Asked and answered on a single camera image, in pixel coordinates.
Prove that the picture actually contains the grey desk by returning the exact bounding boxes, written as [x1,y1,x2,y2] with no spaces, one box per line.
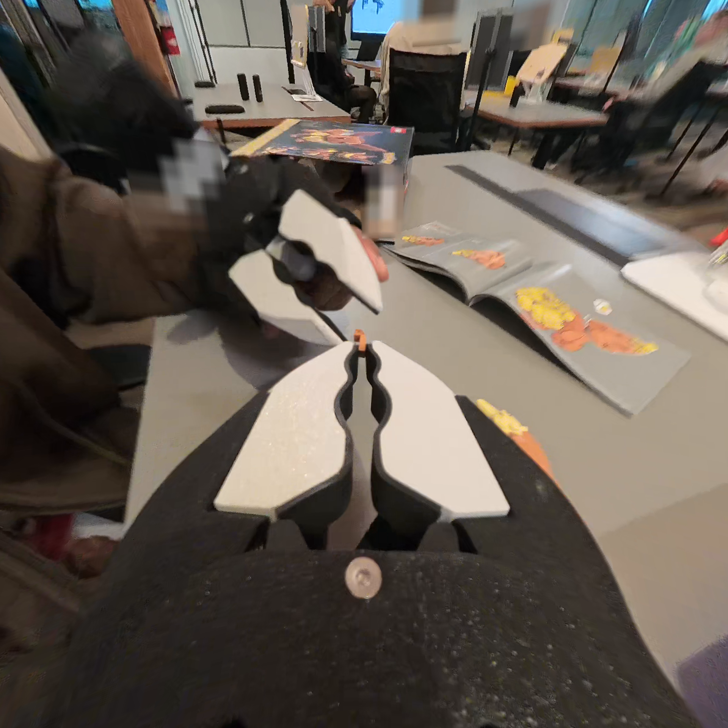
[125,151,728,683]

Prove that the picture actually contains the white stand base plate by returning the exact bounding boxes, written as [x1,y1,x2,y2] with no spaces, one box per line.
[620,239,728,342]

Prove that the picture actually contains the person's left hand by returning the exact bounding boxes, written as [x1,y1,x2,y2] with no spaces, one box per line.
[357,226,391,283]

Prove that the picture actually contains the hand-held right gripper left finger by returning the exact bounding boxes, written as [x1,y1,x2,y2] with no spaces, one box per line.
[213,340,357,521]

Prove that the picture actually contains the grey instruction booklet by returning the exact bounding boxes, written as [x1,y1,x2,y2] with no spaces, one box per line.
[384,221,693,417]

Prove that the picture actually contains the bright monitor screen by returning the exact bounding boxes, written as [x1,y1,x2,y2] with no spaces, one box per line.
[350,0,402,41]

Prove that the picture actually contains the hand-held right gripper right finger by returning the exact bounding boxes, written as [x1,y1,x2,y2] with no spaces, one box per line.
[367,340,511,523]

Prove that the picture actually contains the wood-edged office table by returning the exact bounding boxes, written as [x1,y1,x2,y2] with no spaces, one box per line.
[190,81,352,130]
[463,91,610,168]

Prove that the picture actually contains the printed cardboard toy box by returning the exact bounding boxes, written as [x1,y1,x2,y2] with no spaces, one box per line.
[230,118,416,194]

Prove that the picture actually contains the black office chair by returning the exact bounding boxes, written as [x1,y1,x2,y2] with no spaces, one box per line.
[386,48,468,155]

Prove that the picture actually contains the orange brick claw model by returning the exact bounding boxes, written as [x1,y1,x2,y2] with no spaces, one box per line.
[475,398,556,481]

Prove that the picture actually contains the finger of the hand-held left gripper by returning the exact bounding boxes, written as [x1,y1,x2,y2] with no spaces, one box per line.
[278,189,384,315]
[229,249,343,347]

